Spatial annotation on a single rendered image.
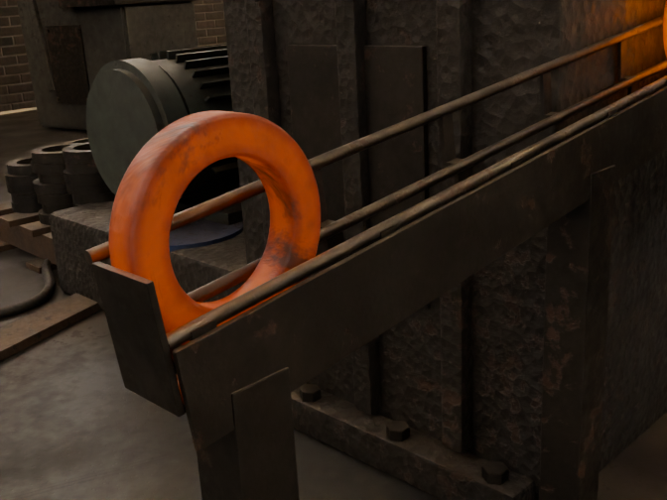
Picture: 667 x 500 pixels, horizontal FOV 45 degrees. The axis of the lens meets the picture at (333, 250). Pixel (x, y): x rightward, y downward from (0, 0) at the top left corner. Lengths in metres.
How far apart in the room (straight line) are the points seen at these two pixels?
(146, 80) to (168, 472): 0.93
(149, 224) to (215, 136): 0.08
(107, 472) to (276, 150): 1.03
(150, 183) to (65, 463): 1.12
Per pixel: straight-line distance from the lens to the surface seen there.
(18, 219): 2.91
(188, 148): 0.60
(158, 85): 2.00
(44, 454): 1.70
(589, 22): 1.19
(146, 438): 1.67
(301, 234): 0.68
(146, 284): 0.57
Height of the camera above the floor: 0.82
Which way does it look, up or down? 18 degrees down
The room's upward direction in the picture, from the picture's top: 3 degrees counter-clockwise
